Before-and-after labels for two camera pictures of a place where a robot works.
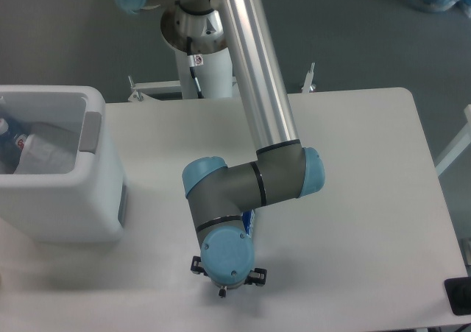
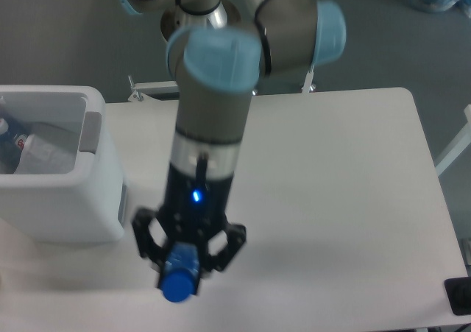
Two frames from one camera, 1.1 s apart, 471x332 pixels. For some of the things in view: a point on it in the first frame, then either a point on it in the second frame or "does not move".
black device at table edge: (458, 291) does not move
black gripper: (257, 276) → (193, 209)
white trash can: (87, 205) does not move
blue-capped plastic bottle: (247, 218) → (181, 272)
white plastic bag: (44, 154) does not move
